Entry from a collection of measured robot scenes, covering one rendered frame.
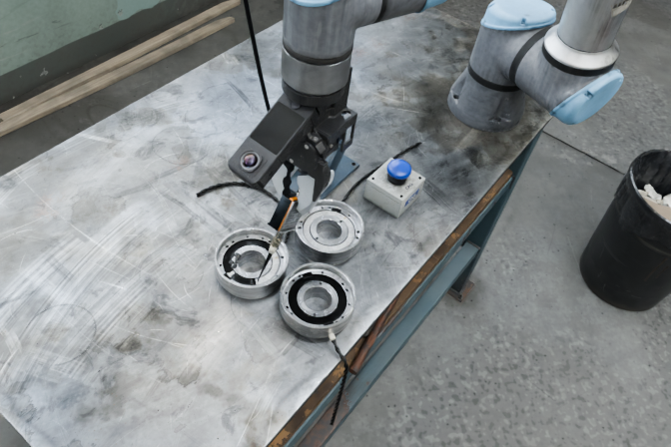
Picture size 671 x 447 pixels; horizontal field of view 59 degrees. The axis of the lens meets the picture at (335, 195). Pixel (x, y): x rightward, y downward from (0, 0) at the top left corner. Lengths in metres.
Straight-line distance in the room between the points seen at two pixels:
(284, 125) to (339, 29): 0.13
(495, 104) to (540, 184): 1.22
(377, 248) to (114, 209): 0.41
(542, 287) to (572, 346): 0.21
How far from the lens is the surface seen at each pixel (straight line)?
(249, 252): 0.89
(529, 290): 2.02
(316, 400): 1.08
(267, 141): 0.67
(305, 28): 0.60
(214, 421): 0.79
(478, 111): 1.18
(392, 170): 0.96
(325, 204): 0.94
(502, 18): 1.09
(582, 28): 0.99
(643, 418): 1.96
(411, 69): 1.30
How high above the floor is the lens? 1.54
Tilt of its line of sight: 48 degrees down
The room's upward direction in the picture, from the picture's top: 10 degrees clockwise
